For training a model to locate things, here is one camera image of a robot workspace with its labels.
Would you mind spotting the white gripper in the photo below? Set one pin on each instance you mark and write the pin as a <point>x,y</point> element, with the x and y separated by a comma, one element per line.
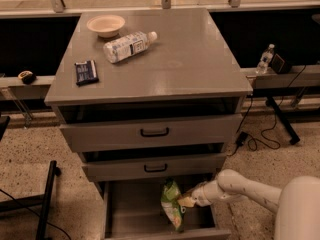
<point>199,194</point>

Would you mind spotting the green rice chip bag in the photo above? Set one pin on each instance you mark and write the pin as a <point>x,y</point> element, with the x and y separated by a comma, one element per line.
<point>170,205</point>

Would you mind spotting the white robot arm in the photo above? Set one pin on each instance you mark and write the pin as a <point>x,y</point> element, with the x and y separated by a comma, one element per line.
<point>296,205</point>

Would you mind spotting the grey middle drawer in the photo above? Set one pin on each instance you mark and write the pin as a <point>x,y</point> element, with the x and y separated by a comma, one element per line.
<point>134,168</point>

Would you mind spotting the grey top drawer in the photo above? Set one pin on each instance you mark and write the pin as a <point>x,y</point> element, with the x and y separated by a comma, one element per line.
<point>120,135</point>

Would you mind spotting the grey open bottom drawer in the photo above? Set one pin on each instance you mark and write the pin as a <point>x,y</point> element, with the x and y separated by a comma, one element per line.
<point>134,212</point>

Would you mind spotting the grey drawer cabinet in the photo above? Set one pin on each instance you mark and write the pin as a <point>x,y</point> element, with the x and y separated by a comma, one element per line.
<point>188,72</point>

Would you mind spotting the black power adapter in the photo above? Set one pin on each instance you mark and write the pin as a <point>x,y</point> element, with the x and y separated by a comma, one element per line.
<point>241,139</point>

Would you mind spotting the black stand leg right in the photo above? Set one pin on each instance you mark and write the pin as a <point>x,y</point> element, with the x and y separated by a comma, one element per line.
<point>294,137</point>

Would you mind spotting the small background water bottle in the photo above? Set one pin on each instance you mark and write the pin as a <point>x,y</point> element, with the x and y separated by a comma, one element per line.
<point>265,59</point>

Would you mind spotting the black box on ledge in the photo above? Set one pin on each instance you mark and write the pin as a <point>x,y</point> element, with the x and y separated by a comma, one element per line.
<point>279,65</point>

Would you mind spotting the dark blue snack packet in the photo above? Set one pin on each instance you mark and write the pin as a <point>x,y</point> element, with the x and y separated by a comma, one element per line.
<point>86,73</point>

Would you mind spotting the clear plastic water bottle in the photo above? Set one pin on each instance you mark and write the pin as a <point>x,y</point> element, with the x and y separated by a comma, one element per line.
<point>128,46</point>

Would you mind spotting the white paper bowl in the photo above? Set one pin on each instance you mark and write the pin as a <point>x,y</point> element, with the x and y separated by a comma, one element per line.
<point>106,26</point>

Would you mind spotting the yellow tape measure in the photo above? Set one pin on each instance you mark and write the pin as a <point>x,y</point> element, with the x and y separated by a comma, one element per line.
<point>27,77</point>

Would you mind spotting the black middle drawer handle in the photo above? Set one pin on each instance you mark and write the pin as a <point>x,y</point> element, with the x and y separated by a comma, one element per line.
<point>155,169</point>

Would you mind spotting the black drawer handle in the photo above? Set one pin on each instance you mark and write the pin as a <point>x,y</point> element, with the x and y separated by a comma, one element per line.
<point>152,133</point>
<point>155,169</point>

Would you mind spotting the black top drawer handle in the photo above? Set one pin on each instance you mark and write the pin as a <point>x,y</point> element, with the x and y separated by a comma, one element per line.
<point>152,133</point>

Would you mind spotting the black stand frame left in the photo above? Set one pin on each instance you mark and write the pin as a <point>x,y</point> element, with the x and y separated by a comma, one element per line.
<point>42,200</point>

